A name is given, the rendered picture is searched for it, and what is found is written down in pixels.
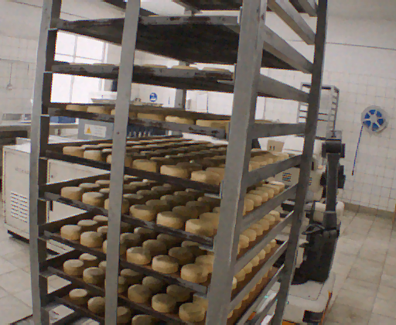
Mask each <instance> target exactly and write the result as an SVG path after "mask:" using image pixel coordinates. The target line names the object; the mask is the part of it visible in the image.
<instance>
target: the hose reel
mask: <svg viewBox="0 0 396 325"><path fill-rule="evenodd" d="M360 120H361V123H362V127H361V130H360V134H361V131H362V128H363V127H364V128H365V130H367V131H369V132H373V134H372V135H373V136H375V135H376V134H375V132H379V131H380V130H381V129H382V128H383V127H384V126H385V125H386V123H387V115H386V113H385V111H384V110H383V109H381V108H380V107H378V106H375V105H370V106H368V107H366V108H365V109H364V110H363V112H361V118H360ZM359 142H360V137H359V140H358V143H357V148H358V145H359ZM357 148H356V155H357ZM355 162H356V156H355V160H354V164H353V171H352V175H351V176H353V172H354V167H355Z"/></svg>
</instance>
